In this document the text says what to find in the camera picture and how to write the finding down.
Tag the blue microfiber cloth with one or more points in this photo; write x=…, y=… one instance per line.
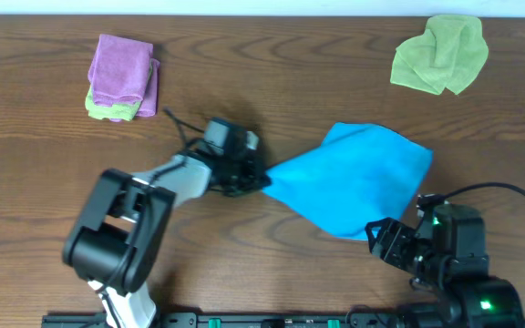
x=360, y=173

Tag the crumpled green microfiber cloth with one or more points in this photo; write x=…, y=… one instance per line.
x=448, y=55

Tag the folded purple cloth top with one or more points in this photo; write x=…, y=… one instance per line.
x=119, y=72

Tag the folded purple cloth bottom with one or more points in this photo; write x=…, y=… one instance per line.
x=148, y=106

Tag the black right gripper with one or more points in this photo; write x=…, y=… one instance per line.
x=393, y=241

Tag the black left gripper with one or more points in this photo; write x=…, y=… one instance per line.
x=248, y=172

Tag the folded purple cloth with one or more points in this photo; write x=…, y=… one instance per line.
x=119, y=72
x=148, y=106

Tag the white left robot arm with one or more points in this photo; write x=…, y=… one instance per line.
x=117, y=235

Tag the folded green cloth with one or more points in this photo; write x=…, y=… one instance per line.
x=100, y=112

